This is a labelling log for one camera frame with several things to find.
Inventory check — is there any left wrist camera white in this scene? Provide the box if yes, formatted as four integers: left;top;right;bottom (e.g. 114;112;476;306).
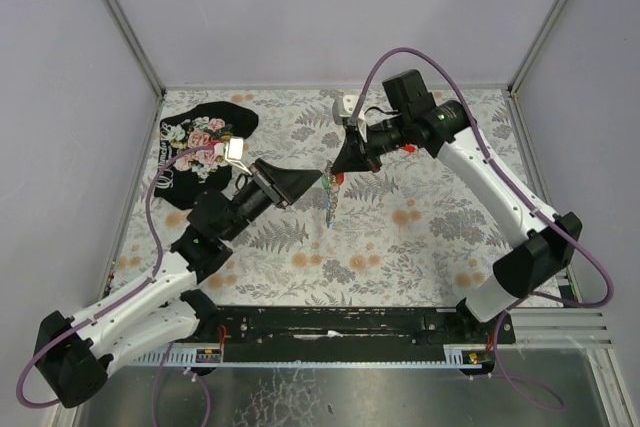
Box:
213;136;251;175

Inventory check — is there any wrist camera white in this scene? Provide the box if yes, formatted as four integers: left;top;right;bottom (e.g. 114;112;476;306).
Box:
213;136;251;175
332;95;368;143

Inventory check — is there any white cable duct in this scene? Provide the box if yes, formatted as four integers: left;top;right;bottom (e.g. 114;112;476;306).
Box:
131;339;490;371

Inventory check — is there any black floral cloth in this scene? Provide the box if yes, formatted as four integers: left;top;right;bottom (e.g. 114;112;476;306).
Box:
154;101;259;210

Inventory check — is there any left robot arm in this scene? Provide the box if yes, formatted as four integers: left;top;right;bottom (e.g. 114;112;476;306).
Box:
33;159;322;408

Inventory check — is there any purple cable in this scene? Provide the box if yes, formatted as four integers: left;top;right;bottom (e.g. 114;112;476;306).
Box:
352;47;616;413
15;144;221;408

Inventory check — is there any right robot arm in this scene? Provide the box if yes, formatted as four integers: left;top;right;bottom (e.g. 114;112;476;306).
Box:
331;69;582;323

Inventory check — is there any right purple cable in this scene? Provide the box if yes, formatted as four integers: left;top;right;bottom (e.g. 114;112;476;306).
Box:
352;47;616;413

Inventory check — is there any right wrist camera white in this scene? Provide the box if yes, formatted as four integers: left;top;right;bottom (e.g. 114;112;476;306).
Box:
332;95;368;143

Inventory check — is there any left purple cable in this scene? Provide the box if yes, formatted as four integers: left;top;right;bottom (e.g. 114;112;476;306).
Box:
15;144;221;408

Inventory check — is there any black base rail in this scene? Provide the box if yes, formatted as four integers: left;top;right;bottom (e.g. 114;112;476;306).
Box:
179;306;515;350

